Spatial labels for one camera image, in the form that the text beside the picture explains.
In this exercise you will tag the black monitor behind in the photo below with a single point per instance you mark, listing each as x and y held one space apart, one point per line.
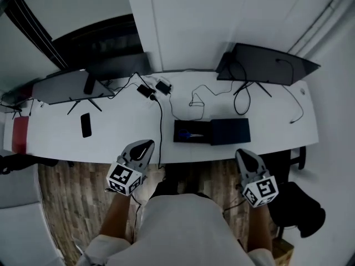
119 65

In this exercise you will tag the wide black monitor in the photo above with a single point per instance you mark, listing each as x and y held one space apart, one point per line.
266 65

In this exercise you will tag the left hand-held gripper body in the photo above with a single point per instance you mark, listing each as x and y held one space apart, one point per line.
123 177

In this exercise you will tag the person's black trousers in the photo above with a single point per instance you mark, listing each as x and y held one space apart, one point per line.
177 181

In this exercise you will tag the light grey sofa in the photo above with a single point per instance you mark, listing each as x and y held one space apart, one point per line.
22 217

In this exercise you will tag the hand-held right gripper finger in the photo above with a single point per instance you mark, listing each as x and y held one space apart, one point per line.
258 161
240 165

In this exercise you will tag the black box with scissors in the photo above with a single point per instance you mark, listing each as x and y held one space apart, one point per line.
230 132

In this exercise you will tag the black smartphone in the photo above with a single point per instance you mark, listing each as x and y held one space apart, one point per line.
86 125

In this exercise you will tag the person's right forearm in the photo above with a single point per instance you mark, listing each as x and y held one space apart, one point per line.
259 229

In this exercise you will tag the red notebook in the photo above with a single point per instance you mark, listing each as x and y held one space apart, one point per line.
20 134

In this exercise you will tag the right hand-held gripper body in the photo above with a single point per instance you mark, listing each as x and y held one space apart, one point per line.
260 191

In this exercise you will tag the person's white shirt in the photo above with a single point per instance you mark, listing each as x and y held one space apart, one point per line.
180 231

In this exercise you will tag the person's left forearm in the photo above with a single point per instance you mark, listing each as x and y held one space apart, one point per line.
116 217

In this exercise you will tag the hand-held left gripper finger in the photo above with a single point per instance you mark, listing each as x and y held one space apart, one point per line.
148 156
130 148

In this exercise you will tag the small black monitor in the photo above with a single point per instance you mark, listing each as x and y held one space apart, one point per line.
11 98

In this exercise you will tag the black power adapter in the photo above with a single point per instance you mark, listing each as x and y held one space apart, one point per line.
145 91
163 87

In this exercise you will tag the black monitor with tripod stand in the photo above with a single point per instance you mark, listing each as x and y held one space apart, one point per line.
69 89

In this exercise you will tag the black window frame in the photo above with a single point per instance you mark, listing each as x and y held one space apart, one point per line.
36 32

